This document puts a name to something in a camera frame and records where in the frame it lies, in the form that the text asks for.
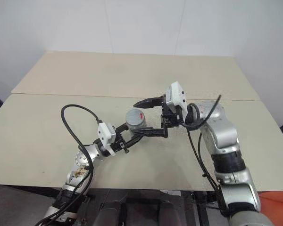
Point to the orange object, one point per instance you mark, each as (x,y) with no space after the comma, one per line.
(279,200)

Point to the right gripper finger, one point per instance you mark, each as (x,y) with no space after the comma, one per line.
(148,103)
(153,131)

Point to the grey cylindrical can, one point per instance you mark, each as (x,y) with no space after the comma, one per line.
(134,116)

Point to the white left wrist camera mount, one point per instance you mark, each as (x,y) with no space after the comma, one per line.
(105,134)

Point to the black table frame bar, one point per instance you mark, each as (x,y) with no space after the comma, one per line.
(37,189)

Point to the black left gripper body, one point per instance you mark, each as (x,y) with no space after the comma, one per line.
(119,144)

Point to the dark rounded shape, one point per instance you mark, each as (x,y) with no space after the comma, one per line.
(168,213)

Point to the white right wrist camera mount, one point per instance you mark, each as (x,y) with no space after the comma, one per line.
(177,96)

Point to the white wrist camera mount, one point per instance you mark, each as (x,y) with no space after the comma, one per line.
(177,96)
(105,134)

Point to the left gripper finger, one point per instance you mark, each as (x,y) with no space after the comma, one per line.
(122,128)
(132,141)

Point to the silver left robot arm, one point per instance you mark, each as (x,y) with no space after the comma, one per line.
(81,160)

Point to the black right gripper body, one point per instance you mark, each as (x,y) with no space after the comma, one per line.
(169,115)

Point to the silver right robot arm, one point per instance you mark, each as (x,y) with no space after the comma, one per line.
(224,131)

